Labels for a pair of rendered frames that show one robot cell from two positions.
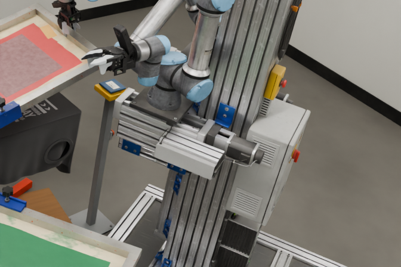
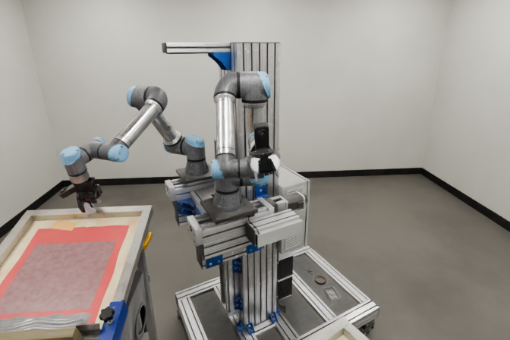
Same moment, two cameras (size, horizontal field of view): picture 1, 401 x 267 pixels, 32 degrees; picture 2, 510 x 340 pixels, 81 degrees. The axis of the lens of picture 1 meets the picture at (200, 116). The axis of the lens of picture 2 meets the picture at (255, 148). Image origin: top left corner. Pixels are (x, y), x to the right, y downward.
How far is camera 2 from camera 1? 1.96 m
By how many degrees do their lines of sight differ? 40
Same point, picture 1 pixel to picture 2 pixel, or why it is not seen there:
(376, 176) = not seen: hidden behind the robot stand
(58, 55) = (99, 235)
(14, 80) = (79, 286)
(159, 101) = (234, 204)
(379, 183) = not seen: hidden behind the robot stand
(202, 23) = (257, 115)
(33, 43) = (61, 243)
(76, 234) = not seen: outside the picture
